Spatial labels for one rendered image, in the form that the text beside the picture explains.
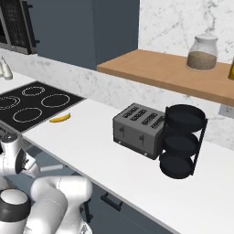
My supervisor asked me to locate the black hob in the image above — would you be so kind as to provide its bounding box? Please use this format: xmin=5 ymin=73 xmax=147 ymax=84
xmin=0 ymin=80 xmax=87 ymax=133

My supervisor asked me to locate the black microwave oven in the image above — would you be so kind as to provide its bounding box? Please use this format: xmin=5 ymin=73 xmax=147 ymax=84
xmin=0 ymin=0 xmax=41 ymax=56

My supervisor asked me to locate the wooden wall shelf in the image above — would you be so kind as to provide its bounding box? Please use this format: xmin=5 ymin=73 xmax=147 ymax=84
xmin=96 ymin=48 xmax=234 ymax=108

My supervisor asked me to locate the grey wall socket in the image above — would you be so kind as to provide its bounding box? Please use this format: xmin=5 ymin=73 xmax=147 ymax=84
xmin=218 ymin=103 xmax=234 ymax=120

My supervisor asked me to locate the glass jar with brown grains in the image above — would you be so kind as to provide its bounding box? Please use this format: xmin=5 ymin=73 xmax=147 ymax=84
xmin=186 ymin=33 xmax=219 ymax=72

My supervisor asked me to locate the grey four-slot toaster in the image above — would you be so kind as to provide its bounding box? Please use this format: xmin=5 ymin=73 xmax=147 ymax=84
xmin=112 ymin=102 xmax=167 ymax=161

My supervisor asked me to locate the pale wooden rolling pin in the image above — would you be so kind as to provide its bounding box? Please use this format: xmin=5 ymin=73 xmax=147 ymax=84
xmin=39 ymin=164 xmax=69 ymax=173

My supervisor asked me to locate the black drawer handle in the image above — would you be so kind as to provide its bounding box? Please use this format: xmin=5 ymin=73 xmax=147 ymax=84
xmin=100 ymin=192 xmax=123 ymax=212

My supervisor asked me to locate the yellow banana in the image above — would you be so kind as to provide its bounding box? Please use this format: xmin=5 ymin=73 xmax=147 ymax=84
xmin=48 ymin=112 xmax=72 ymax=124

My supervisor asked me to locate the dark blue drawer front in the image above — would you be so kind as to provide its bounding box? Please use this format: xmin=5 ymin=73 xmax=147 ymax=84
xmin=90 ymin=182 xmax=174 ymax=234

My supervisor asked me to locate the dark blue wall cupboard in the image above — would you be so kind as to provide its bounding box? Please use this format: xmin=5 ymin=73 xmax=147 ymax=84
xmin=27 ymin=0 xmax=142 ymax=71

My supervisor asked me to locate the black cupboard handle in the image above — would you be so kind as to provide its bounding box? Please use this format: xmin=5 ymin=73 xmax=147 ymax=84
xmin=82 ymin=198 xmax=94 ymax=224

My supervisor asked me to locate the yellow bottle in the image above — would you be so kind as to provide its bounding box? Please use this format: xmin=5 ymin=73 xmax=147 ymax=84
xmin=228 ymin=57 xmax=234 ymax=81

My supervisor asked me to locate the dark blue open drawer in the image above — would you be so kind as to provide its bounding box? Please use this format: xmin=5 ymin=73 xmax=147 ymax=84
xmin=25 ymin=144 xmax=80 ymax=185

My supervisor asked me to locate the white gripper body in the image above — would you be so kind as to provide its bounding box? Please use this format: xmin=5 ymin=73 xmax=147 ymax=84
xmin=23 ymin=153 xmax=41 ymax=179

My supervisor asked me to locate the black three-tier wire stand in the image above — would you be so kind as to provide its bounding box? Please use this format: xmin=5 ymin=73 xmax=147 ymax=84
xmin=158 ymin=103 xmax=209 ymax=180

